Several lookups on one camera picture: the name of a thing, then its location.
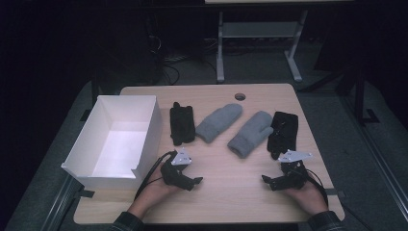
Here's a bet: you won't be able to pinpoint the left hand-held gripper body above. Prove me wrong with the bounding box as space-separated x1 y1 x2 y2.
160 146 194 193

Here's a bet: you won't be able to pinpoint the grey metal desk frame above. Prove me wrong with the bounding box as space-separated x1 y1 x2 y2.
216 9 309 85

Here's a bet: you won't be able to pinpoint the white box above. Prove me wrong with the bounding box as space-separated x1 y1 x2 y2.
61 94 163 191

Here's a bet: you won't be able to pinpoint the grey tape strip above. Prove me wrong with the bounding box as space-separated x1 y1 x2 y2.
321 188 346 199

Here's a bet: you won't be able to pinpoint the metal floor rail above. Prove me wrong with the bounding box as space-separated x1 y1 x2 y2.
39 174 78 231
338 94 408 223

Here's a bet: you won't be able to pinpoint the black floor cables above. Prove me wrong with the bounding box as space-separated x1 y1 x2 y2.
145 15 219 87

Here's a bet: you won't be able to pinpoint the black glove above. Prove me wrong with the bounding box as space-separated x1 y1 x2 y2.
267 111 299 161
168 101 196 147

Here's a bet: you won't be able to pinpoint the person's right hand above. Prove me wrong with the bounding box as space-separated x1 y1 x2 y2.
282 172 329 216

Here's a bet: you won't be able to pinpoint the grey mitten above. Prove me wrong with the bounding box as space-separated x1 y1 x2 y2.
226 110 274 160
194 102 243 144

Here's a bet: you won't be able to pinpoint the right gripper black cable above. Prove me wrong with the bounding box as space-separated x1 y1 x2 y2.
303 168 330 207

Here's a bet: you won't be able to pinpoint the person's left hand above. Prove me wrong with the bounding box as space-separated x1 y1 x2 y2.
127 159 185 219

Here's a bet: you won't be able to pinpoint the black floor bracket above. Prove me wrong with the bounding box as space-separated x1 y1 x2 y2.
360 108 381 125

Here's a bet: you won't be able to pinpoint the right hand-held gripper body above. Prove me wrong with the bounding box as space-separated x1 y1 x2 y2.
274 148 314 191

